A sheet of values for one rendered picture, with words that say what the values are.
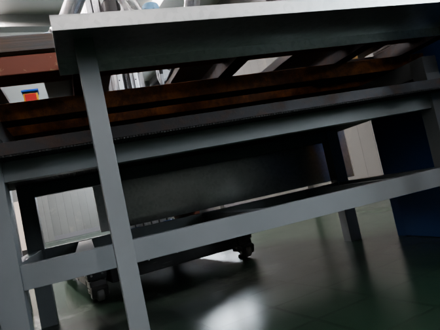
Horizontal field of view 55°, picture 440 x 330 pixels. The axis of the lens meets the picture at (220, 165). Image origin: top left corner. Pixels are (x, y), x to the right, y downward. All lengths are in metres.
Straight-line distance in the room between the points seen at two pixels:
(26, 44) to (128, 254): 0.61
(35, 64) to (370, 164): 4.19
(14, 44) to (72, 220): 11.57
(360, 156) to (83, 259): 4.20
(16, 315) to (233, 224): 0.58
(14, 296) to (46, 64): 0.57
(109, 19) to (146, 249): 0.58
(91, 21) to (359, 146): 4.37
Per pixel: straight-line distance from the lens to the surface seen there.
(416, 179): 1.55
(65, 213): 12.68
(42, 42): 1.22
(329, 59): 1.64
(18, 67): 1.20
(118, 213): 0.92
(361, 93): 1.39
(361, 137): 5.00
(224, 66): 1.34
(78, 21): 0.89
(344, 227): 2.20
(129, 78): 2.45
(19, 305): 1.16
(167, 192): 1.95
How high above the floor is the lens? 0.37
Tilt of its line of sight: 4 degrees up
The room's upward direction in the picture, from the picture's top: 12 degrees counter-clockwise
